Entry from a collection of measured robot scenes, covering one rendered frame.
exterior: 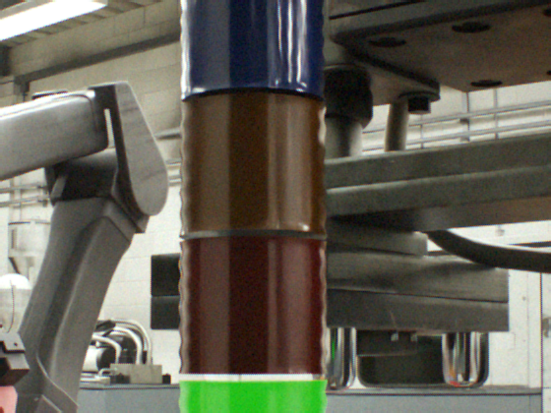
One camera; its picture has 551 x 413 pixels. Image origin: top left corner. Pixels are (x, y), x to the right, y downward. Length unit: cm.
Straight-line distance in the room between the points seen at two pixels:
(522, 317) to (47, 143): 477
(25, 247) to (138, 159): 806
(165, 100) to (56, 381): 921
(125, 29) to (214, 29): 1040
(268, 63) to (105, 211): 74
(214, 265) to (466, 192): 24
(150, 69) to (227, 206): 1007
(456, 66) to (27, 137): 46
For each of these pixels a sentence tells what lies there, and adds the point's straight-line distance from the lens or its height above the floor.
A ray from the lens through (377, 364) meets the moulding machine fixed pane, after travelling 610.
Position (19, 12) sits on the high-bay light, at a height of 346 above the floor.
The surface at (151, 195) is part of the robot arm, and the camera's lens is 106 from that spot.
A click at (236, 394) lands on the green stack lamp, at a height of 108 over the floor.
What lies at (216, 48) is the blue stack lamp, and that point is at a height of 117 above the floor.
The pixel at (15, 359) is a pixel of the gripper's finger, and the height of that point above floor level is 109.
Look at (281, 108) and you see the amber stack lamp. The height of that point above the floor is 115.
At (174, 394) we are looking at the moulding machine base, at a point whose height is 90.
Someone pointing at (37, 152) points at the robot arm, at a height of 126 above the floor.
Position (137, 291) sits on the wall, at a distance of 1016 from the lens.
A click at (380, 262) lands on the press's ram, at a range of 55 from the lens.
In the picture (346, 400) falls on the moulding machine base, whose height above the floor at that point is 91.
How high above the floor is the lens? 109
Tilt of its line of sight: 7 degrees up
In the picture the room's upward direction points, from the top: straight up
